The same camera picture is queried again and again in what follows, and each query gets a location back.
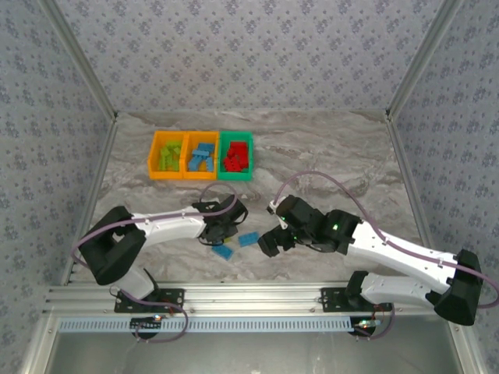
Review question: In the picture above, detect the long aluminium base rail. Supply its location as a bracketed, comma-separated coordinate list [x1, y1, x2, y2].
[42, 283, 444, 315]

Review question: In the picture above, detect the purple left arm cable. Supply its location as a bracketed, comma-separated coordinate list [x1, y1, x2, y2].
[72, 182, 239, 270]

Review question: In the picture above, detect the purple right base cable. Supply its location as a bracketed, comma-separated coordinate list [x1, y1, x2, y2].
[352, 303, 396, 341]

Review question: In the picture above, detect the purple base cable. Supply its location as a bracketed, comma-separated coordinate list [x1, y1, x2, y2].
[352, 303, 396, 341]
[116, 290, 189, 344]

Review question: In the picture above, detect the slotted grey cable duct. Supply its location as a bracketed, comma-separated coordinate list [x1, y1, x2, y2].
[57, 316, 362, 333]

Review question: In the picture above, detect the small black controller board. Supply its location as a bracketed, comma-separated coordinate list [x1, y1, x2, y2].
[129, 315, 165, 340]
[352, 317, 380, 338]

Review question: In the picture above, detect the green plastic bin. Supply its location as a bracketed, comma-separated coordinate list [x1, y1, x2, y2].
[217, 131, 255, 182]

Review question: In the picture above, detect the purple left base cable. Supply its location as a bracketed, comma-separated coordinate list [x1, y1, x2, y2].
[116, 290, 189, 344]

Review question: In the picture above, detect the aluminium frame post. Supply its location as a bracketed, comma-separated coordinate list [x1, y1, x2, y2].
[38, 0, 119, 120]
[384, 0, 465, 120]

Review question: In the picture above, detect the thin dark cable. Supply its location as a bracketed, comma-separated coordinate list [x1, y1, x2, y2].
[108, 284, 136, 303]

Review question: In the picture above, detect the metal base panel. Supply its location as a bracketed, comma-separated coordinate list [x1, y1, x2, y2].
[18, 314, 483, 374]

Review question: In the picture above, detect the orange plastic bin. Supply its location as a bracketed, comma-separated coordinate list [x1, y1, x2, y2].
[147, 130, 188, 181]
[182, 131, 221, 181]

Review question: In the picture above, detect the aluminium side rail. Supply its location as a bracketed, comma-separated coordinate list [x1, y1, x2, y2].
[61, 112, 119, 286]
[384, 111, 434, 256]

